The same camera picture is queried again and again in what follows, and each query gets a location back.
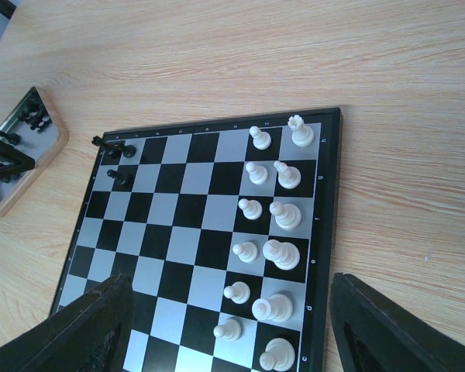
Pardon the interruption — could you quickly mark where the white queen piece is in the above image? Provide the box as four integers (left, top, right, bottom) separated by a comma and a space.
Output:
252, 294, 294, 322

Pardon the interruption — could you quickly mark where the white pawn piece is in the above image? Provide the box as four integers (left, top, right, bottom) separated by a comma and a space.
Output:
246, 162, 268, 185
223, 281, 250, 304
250, 126, 271, 150
232, 241, 258, 264
238, 198, 263, 220
213, 318, 242, 342

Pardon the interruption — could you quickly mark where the white king piece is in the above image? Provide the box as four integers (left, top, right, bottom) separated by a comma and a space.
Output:
262, 239, 300, 270

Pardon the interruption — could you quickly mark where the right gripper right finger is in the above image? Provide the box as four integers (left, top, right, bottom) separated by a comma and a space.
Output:
330, 273, 465, 371

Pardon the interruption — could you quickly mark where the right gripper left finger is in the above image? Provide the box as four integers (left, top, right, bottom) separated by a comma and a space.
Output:
0, 275, 134, 371

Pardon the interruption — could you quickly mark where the metal tray with wooden rim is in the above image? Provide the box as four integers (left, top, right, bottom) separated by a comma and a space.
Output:
0, 87, 69, 217

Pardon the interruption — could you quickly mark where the white rook piece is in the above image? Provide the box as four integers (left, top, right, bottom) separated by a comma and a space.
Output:
288, 115, 314, 147

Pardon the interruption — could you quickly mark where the black rook piece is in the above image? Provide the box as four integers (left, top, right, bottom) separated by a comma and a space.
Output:
91, 136, 124, 158

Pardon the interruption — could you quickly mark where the white bishop piece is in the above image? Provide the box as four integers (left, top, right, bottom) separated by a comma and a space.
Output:
259, 338, 295, 371
269, 201, 301, 230

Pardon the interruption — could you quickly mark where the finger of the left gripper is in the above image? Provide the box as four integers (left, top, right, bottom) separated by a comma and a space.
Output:
0, 140, 35, 180

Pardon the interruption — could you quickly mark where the black chess piece in tray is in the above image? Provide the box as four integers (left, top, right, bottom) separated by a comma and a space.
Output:
18, 98, 48, 133
0, 130, 21, 146

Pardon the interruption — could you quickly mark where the black and silver chessboard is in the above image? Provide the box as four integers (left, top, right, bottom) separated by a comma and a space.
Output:
51, 108, 343, 371

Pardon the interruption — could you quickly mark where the black pawn piece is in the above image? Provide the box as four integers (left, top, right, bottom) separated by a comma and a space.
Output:
120, 144, 136, 158
106, 169, 133, 188

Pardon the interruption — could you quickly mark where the white knight piece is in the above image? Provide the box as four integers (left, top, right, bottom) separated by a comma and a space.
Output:
274, 160, 301, 189

